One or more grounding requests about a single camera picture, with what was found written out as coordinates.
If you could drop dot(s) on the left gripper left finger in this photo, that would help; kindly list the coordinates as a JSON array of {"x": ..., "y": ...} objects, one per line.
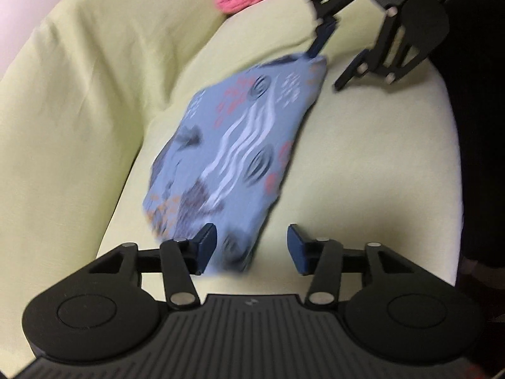
[{"x": 177, "y": 261}]

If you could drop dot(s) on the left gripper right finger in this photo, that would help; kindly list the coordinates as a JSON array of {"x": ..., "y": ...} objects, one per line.
[{"x": 326, "y": 261}]

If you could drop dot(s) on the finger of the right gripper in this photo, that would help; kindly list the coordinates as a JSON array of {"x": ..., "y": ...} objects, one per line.
[
  {"x": 325, "y": 11},
  {"x": 415, "y": 19}
]

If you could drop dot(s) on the blue patterned cloth garment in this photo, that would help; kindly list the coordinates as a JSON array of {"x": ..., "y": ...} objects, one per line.
[{"x": 225, "y": 163}]

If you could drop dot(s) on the light green sofa cover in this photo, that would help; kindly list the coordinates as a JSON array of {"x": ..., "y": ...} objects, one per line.
[{"x": 101, "y": 86}]

